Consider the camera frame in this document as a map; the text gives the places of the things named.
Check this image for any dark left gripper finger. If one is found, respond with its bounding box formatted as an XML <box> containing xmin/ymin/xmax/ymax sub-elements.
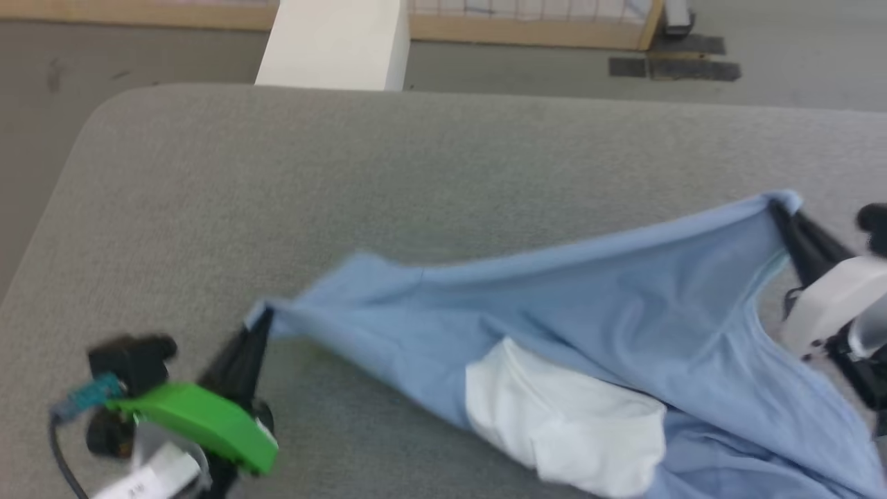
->
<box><xmin>197</xmin><ymin>320</ymin><xmax>263</xmax><ymax>401</ymax></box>
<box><xmin>220</xmin><ymin>312</ymin><xmax>276</xmax><ymax>411</ymax></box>

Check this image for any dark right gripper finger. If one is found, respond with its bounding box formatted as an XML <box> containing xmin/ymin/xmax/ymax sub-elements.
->
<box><xmin>787</xmin><ymin>208</ymin><xmax>858</xmax><ymax>278</ymax></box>
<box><xmin>769</xmin><ymin>207</ymin><xmax>818</xmax><ymax>290</ymax></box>

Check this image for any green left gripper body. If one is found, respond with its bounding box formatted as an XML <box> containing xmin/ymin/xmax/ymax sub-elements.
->
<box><xmin>105</xmin><ymin>383</ymin><xmax>280</xmax><ymax>477</ymax></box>

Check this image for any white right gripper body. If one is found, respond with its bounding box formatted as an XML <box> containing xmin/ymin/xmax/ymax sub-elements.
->
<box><xmin>782</xmin><ymin>255</ymin><xmax>887</xmax><ymax>359</ymax></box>

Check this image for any light blue and white garment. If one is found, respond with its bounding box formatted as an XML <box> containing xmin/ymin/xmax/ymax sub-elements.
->
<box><xmin>246</xmin><ymin>191</ymin><xmax>887</xmax><ymax>499</ymax></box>

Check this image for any long black floor plate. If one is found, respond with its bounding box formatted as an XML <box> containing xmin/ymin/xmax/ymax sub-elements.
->
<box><xmin>647</xmin><ymin>58</ymin><xmax>742</xmax><ymax>82</ymax></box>

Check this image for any black floor plate under foot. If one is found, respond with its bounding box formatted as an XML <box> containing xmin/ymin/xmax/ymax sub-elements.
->
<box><xmin>650</xmin><ymin>35</ymin><xmax>727</xmax><ymax>58</ymax></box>

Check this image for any grey metal partition foot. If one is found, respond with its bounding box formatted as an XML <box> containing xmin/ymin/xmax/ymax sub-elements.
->
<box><xmin>662</xmin><ymin>0</ymin><xmax>696</xmax><ymax>37</ymax></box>

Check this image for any white box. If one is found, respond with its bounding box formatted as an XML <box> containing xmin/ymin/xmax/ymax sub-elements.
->
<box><xmin>255</xmin><ymin>0</ymin><xmax>411</xmax><ymax>92</ymax></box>

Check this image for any lemon print partition screen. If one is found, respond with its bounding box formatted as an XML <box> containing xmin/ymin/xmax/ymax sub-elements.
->
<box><xmin>0</xmin><ymin>0</ymin><xmax>666</xmax><ymax>51</ymax></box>

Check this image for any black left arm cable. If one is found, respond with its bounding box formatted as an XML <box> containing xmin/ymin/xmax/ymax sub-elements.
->
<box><xmin>49</xmin><ymin>374</ymin><xmax>129</xmax><ymax>499</ymax></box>

